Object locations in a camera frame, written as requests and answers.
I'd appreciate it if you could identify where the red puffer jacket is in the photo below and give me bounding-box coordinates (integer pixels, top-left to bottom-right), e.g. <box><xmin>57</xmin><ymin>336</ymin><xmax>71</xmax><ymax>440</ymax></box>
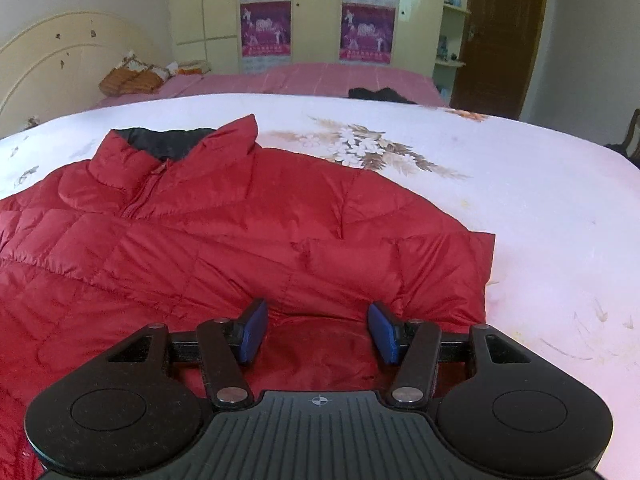
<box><xmin>1</xmin><ymin>116</ymin><xmax>495</xmax><ymax>479</ymax></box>

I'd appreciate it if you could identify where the white floral bed sheet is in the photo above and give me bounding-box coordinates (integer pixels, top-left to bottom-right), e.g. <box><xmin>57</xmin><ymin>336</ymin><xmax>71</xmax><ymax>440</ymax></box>
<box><xmin>1</xmin><ymin>94</ymin><xmax>639</xmax><ymax>479</ymax></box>

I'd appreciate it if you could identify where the black garment on bed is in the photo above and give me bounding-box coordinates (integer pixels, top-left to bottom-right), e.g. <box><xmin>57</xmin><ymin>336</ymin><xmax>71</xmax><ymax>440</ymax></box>
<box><xmin>347</xmin><ymin>87</ymin><xmax>414</xmax><ymax>104</ymax></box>

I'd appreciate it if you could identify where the pink striped bed cover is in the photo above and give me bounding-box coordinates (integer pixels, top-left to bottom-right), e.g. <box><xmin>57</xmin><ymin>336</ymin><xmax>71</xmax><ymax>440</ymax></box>
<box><xmin>96</xmin><ymin>63</ymin><xmax>445</xmax><ymax>108</ymax></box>

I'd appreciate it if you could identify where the brown wooden door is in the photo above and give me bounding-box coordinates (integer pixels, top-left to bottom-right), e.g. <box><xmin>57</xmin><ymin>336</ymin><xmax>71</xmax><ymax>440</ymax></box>
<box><xmin>451</xmin><ymin>0</ymin><xmax>547</xmax><ymax>119</ymax></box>

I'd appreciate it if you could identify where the wooden chair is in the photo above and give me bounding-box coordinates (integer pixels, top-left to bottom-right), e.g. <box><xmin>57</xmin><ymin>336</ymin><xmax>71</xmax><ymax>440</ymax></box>
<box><xmin>606</xmin><ymin>108</ymin><xmax>640</xmax><ymax>168</ymax></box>

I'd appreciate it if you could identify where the lower right purple poster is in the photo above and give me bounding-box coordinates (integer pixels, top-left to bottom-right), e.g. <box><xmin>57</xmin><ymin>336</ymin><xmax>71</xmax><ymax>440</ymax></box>
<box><xmin>340</xmin><ymin>3</ymin><xmax>396</xmax><ymax>65</ymax></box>

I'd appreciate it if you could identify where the lower left purple poster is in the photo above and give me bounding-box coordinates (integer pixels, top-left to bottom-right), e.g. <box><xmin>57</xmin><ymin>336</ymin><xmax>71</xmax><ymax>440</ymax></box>
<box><xmin>240</xmin><ymin>1</ymin><xmax>292</xmax><ymax>74</ymax></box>

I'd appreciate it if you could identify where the cream round headboard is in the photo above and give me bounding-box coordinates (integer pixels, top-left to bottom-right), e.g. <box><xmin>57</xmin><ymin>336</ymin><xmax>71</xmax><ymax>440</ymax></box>
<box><xmin>1</xmin><ymin>11</ymin><xmax>169</xmax><ymax>138</ymax></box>

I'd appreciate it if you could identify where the cream corner shelf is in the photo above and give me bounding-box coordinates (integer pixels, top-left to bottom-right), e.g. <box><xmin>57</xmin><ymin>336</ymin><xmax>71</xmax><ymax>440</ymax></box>
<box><xmin>432</xmin><ymin>0</ymin><xmax>471</xmax><ymax>103</ymax></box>

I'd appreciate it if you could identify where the cream wardrobe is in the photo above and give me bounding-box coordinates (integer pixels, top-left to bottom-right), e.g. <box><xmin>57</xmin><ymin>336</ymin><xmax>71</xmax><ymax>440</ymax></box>
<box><xmin>169</xmin><ymin>0</ymin><xmax>442</xmax><ymax>75</ymax></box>

